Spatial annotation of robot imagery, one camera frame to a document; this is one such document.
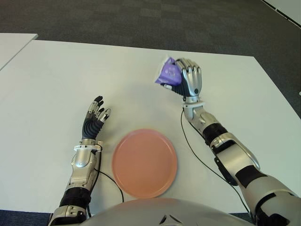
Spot pink round plate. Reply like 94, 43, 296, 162
111, 128, 178, 198

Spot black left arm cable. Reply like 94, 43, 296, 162
87, 162, 124, 217

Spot white neighbouring table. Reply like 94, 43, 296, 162
0, 33, 39, 71

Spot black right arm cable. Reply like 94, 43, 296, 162
180, 107, 254, 218

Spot purple tissue paper pack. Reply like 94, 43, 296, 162
154, 56, 182, 87

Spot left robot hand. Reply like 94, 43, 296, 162
81, 95, 112, 141

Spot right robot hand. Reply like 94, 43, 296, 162
161, 58, 203, 100

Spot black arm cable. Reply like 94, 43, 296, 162
87, 162, 124, 217
180, 107, 254, 218

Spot grey robot torso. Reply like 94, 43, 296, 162
82, 198, 254, 226

